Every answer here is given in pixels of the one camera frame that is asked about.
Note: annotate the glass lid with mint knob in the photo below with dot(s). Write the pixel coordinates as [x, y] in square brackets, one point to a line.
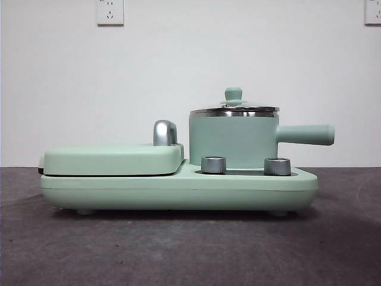
[234, 93]

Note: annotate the mint green steamer pot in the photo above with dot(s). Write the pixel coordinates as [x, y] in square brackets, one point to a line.
[232, 137]

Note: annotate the silver control knob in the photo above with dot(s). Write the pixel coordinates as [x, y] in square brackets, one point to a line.
[277, 166]
[213, 164]

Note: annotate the mint green breakfast machine base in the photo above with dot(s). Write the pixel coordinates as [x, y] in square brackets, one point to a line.
[178, 190]

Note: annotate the white wall socket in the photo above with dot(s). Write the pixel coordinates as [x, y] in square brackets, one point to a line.
[373, 12]
[110, 12]

